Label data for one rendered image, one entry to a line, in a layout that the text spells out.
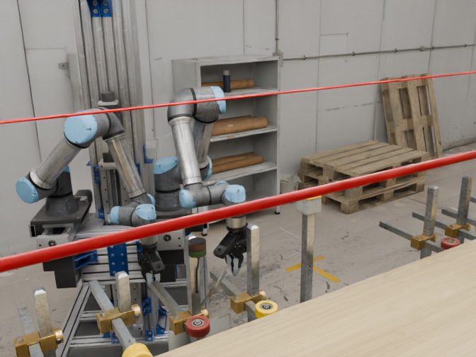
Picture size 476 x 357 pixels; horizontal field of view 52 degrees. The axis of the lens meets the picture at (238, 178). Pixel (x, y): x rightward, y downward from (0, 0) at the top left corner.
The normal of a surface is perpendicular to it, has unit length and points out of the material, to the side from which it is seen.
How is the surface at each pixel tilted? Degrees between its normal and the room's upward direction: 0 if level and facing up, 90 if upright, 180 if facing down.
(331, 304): 0
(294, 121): 90
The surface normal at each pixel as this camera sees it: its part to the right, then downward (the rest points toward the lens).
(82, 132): -0.27, 0.22
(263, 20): 0.57, 0.25
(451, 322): -0.02, -0.95
